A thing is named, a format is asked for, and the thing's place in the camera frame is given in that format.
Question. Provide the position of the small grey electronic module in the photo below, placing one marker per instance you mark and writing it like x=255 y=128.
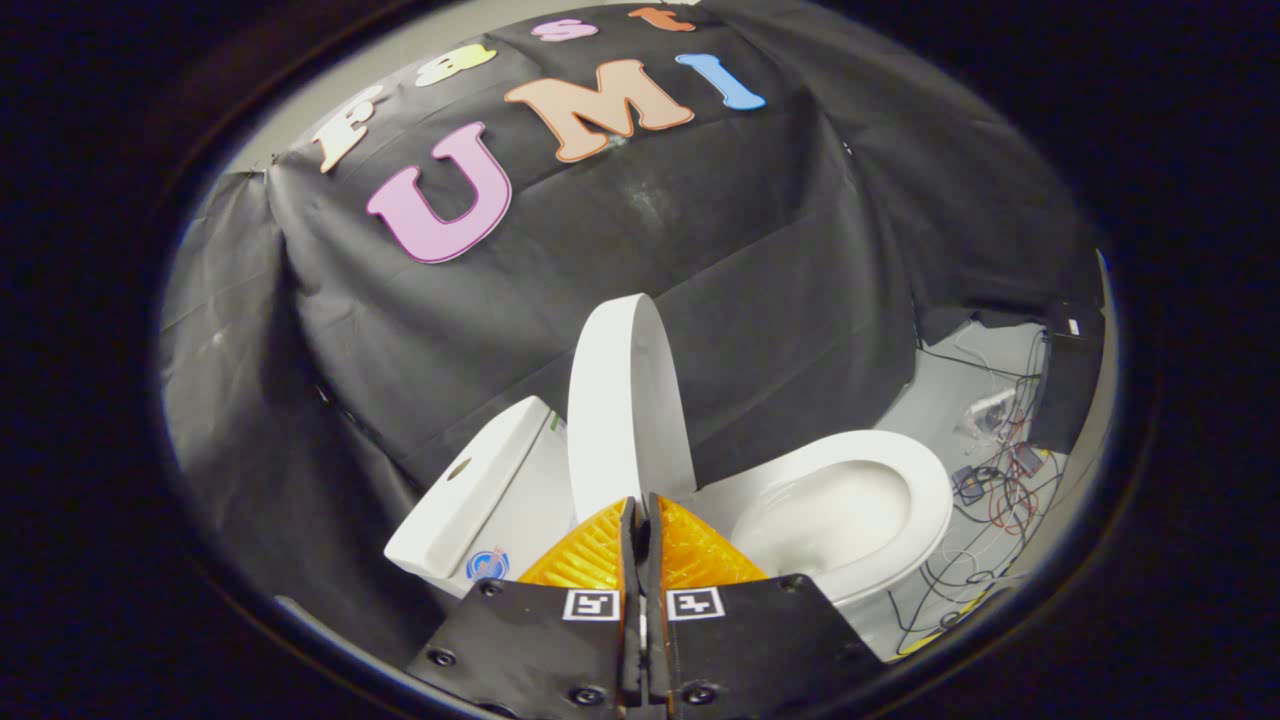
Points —
x=1028 y=460

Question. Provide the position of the yellow black floor tape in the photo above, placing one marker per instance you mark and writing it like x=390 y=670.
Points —
x=925 y=645

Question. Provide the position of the dark grey power adapter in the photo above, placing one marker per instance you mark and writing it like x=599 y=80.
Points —
x=968 y=485

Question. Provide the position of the white toilet lid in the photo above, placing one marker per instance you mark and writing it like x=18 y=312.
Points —
x=625 y=420

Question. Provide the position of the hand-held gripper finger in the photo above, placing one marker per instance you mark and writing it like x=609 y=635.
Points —
x=653 y=560
x=630 y=545

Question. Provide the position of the black backdrop cloth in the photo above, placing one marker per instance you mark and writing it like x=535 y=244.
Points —
x=750 y=250

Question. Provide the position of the black box with white label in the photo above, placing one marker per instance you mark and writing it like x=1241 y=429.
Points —
x=1065 y=390

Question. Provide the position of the clear plastic bag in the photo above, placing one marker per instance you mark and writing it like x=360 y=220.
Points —
x=990 y=410

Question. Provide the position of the white toilet with tank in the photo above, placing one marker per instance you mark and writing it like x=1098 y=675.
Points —
x=860 y=500

